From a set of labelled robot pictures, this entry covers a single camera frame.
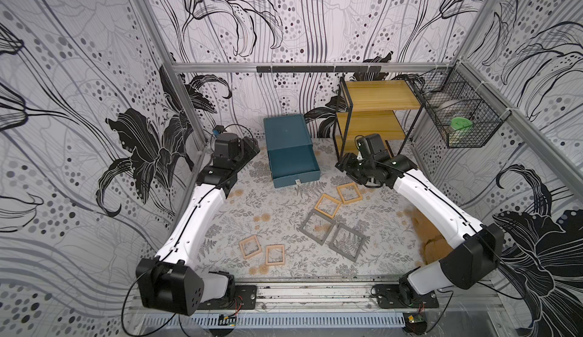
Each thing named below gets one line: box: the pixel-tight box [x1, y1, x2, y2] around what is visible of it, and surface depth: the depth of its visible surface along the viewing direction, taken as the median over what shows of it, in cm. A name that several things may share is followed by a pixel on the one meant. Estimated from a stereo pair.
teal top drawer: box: [267, 144, 322, 189], surface depth 89 cm
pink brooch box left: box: [238, 234, 263, 260], surface depth 86 cm
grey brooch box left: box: [299, 208, 337, 246], surface depth 90 cm
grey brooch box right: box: [328, 222, 366, 263], surface depth 87 cm
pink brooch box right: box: [265, 244, 286, 265], surface depth 83 cm
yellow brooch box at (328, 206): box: [314, 193, 343, 220], surface depth 97 cm
